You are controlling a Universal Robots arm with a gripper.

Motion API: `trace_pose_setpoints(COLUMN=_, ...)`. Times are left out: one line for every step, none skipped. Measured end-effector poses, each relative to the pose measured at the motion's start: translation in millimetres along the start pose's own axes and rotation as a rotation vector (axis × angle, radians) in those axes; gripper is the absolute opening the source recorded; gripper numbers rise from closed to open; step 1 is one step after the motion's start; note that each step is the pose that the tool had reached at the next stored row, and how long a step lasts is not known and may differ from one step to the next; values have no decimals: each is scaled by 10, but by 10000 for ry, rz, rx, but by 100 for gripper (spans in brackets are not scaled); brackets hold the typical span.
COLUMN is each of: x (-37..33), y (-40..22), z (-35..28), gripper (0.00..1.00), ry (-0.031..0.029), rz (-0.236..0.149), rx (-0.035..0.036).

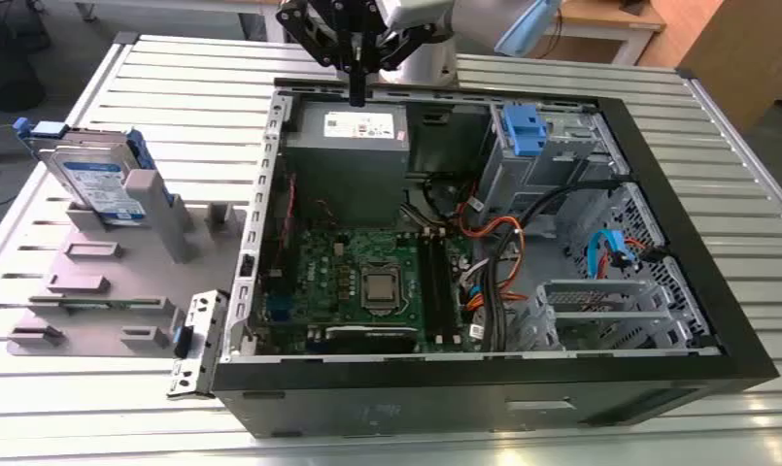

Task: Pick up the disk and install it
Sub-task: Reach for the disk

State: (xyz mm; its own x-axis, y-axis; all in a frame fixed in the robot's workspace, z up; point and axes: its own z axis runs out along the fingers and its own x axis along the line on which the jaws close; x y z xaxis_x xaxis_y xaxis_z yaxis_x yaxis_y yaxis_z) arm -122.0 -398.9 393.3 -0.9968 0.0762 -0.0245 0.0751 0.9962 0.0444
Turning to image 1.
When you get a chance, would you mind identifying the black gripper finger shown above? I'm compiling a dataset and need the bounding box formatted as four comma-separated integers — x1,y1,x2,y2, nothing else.
277,0,361,107
359,23,435,106

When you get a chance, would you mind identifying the hard disk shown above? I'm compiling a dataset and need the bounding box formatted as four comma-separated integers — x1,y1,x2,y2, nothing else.
14,117,171,227

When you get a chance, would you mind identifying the blue data wire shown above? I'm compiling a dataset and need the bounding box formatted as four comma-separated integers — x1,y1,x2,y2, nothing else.
584,227,642,281

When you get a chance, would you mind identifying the multicoloured disk power wire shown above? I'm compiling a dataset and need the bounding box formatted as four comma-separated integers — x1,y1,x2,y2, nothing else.
620,236,673,266

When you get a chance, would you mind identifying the metal disk bay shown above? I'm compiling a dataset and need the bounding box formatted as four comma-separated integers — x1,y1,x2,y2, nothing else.
526,279,697,351

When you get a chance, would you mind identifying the blue plastic drive latch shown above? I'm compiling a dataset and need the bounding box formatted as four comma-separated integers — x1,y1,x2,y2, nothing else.
503,104,551,157

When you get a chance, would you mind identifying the grey power supply unit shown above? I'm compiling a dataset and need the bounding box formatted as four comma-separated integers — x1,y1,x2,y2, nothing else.
280,102,411,229

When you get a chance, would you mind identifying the metal drive cage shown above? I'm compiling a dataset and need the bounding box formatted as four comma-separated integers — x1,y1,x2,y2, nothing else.
477,101,630,215

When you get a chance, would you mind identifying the black waste bin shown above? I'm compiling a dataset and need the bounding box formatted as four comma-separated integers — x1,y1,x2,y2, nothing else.
0,0,53,114

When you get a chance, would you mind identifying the green motherboard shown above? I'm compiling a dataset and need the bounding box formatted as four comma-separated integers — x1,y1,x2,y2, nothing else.
253,227,489,344

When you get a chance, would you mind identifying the silver CPU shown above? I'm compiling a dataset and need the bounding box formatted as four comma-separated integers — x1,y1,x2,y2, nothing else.
363,271,404,301

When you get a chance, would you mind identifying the black RAM slot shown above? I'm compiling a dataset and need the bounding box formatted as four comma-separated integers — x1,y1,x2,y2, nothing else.
419,227,445,344
432,227,463,344

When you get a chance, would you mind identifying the brown wooden cabinet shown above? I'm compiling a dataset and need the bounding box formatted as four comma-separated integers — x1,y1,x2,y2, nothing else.
678,0,782,132

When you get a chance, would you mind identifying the grey parts rack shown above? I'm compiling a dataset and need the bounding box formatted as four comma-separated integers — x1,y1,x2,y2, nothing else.
6,169,249,360

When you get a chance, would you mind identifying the black graphics card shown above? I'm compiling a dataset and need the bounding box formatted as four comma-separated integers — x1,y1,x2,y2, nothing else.
305,324,421,355

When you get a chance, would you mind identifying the green RAM stick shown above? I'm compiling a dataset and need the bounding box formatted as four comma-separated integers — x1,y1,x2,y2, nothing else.
30,299,165,312

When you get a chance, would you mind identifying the black open PC case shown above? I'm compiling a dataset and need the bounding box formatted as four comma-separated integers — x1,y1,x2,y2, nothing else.
208,76,781,438

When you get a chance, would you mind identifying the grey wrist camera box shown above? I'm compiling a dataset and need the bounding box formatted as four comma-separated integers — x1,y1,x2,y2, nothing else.
375,0,457,38

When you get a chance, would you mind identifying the white frame table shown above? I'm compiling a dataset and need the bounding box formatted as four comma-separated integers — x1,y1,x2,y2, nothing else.
71,0,288,45

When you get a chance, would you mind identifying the wooden desk white frame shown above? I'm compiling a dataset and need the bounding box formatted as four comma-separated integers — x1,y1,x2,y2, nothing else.
544,0,669,67

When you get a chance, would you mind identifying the black cable bundle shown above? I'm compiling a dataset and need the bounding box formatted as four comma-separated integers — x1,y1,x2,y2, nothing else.
484,179,631,353

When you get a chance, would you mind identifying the orange wire bundle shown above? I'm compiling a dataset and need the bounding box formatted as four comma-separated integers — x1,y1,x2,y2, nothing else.
457,216,530,303

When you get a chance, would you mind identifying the metal card retention bracket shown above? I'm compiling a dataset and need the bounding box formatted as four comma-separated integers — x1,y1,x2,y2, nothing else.
165,288,232,402

